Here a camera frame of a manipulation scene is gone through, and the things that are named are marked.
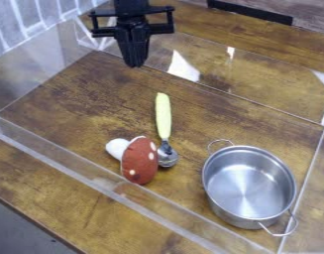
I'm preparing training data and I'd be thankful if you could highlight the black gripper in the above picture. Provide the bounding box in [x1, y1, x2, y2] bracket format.
[88, 0, 175, 67]

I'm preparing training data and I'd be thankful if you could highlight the black bar at back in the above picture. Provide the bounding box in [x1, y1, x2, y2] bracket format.
[207, 0, 294, 26]

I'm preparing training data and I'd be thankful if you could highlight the red plush mushroom toy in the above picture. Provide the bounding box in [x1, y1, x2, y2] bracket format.
[104, 136, 159, 185]

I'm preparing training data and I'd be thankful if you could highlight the silver metal pot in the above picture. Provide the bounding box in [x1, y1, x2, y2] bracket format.
[202, 139, 299, 237]

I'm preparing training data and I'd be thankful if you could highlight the clear acrylic enclosure wall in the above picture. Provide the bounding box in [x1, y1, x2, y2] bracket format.
[0, 0, 324, 254]

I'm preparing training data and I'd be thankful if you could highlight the green handled metal spoon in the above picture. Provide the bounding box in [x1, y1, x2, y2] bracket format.
[155, 92, 179, 168]

